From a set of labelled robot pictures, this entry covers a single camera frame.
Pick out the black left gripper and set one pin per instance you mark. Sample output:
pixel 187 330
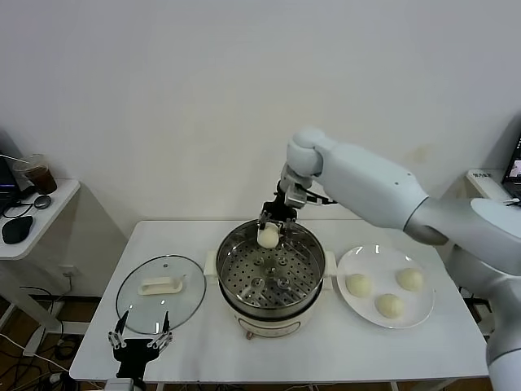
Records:
pixel 134 354

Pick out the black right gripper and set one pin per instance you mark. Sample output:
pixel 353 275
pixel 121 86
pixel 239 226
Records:
pixel 278 212

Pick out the white steamed baozi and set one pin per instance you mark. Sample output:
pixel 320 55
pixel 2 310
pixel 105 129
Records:
pixel 358 284
pixel 268 238
pixel 389 305
pixel 410 279

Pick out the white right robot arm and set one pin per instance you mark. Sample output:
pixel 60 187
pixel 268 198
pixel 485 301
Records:
pixel 366 171

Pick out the stainless steel steamer basket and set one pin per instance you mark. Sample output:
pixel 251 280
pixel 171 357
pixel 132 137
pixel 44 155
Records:
pixel 209 266

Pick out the white round plate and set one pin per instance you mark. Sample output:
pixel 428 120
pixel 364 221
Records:
pixel 366 260

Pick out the cream electric pot base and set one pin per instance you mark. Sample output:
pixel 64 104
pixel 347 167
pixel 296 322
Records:
pixel 268 326

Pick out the white side table with mouse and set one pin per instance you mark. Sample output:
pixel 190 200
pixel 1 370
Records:
pixel 61 195

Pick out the black computer mouse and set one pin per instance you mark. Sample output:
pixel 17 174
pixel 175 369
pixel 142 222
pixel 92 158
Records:
pixel 16 230

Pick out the round clear cup lid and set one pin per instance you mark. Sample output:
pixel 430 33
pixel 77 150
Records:
pixel 42 202

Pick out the plastic cup of iced coffee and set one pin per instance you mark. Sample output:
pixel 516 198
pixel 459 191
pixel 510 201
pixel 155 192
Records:
pixel 42 179

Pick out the dark laptop beside coffee cup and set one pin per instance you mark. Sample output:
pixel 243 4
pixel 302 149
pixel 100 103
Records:
pixel 8 175

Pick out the black laptop with lit screen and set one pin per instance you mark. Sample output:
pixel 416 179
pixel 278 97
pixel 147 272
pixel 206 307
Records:
pixel 513 171

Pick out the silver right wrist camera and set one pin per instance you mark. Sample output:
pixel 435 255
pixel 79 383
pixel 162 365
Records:
pixel 295 197

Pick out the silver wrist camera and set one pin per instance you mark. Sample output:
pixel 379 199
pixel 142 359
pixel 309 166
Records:
pixel 295 197
pixel 120 386

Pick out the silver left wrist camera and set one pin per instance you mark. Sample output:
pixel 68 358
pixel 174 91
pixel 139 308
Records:
pixel 120 386

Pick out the white wall socket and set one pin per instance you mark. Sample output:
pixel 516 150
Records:
pixel 68 271

